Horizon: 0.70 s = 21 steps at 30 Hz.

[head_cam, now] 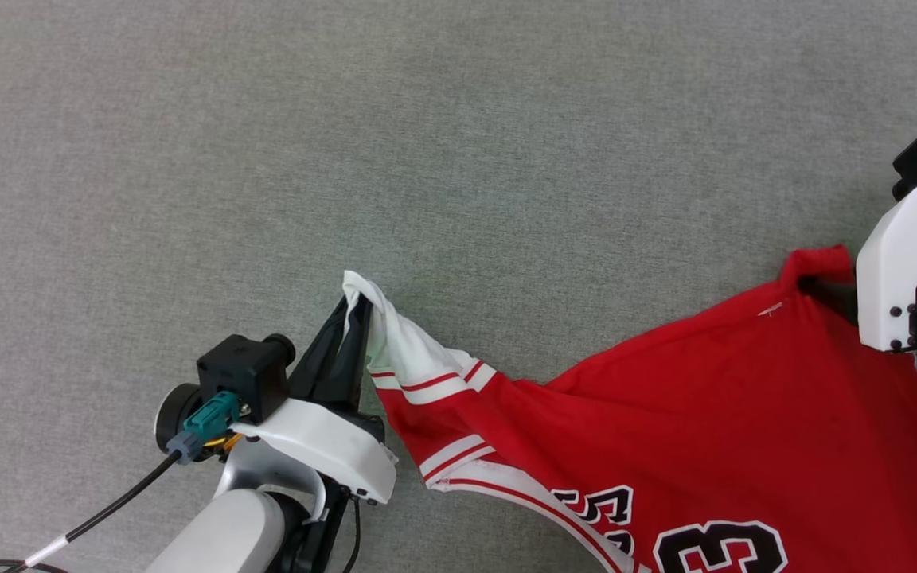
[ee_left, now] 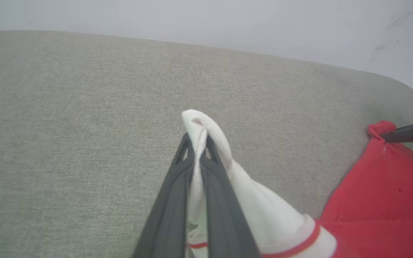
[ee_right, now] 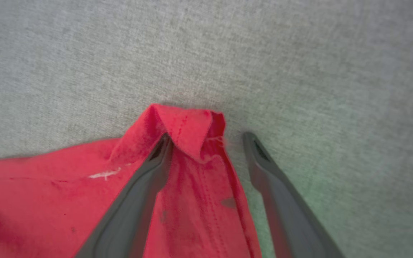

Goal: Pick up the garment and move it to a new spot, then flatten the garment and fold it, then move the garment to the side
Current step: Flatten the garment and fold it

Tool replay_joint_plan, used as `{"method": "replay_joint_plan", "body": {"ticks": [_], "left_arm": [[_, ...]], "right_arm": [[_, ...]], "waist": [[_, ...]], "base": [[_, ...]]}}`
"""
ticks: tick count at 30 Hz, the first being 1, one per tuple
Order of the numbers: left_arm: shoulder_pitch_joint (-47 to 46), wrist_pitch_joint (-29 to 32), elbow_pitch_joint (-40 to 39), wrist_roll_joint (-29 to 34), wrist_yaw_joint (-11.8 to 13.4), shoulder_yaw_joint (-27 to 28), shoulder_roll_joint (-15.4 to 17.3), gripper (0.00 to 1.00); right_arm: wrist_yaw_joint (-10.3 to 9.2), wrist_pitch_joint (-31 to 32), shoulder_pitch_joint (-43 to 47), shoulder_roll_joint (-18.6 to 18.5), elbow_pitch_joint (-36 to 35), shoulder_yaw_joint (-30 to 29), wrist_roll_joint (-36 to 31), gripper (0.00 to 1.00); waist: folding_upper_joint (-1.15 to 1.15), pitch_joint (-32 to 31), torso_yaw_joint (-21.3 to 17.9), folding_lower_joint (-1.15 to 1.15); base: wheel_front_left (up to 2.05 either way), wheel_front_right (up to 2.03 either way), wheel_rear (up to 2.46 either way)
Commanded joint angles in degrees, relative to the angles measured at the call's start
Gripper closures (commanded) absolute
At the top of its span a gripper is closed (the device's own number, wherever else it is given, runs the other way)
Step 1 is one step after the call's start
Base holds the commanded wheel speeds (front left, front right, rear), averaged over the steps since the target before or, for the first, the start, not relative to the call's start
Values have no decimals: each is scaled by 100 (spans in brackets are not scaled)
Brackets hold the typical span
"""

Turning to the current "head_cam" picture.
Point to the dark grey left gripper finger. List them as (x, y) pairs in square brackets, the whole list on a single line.
[(321, 358), (353, 366)]

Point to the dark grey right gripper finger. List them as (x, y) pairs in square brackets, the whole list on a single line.
[(829, 296)]

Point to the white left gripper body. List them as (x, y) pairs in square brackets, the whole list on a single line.
[(331, 446)]

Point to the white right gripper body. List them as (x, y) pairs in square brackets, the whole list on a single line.
[(896, 263)]

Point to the red white basketball jersey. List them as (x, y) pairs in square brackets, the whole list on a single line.
[(713, 414)]

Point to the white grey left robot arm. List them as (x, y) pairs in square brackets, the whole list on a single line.
[(228, 525)]

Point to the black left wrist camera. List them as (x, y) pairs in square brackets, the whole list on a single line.
[(239, 374)]

